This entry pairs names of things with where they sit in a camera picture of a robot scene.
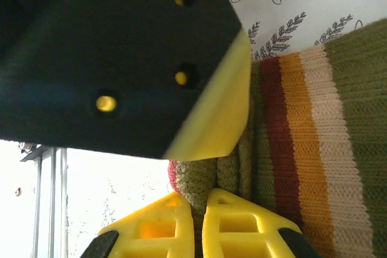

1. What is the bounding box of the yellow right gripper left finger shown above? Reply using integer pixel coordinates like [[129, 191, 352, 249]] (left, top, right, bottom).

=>
[[80, 191, 195, 258]]

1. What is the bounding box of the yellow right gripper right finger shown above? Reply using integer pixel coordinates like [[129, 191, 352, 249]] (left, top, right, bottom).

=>
[[201, 187, 321, 258]]

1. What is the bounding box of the yellow-brown sock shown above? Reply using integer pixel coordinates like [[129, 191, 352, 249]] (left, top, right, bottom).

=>
[[167, 19, 387, 258]]

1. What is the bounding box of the aluminium frame post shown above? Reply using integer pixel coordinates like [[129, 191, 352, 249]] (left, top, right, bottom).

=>
[[19, 143, 69, 258]]

